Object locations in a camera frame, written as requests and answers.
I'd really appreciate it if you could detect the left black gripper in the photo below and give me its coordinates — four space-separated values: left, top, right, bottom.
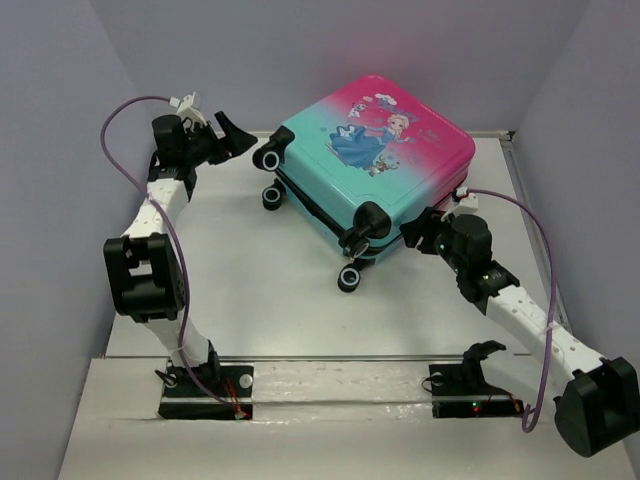
183 112 258 168

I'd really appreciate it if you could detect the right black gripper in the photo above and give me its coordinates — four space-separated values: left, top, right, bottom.
398 206 466 275

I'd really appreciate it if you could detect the pink teal kids suitcase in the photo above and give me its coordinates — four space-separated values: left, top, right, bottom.
253 75 476 293

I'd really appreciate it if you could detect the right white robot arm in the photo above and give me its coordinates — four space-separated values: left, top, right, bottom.
400 207 639 457

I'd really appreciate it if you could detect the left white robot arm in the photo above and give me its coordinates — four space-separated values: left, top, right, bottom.
103 107 257 395

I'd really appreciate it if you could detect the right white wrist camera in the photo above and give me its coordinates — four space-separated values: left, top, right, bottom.
449 186 479 216

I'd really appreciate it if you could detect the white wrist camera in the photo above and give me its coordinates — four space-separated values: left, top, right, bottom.
449 186 479 216
169 91 207 125

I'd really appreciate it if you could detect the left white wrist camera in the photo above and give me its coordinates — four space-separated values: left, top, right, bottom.
169 91 207 125

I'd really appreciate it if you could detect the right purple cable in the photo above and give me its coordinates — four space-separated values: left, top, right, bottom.
464 188 559 433

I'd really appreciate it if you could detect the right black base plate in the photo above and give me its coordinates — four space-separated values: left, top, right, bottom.
421 363 524 419

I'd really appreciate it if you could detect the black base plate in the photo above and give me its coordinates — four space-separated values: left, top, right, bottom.
154 363 254 421
421 363 524 419

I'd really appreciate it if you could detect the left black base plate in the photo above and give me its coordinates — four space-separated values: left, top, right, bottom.
154 363 254 421

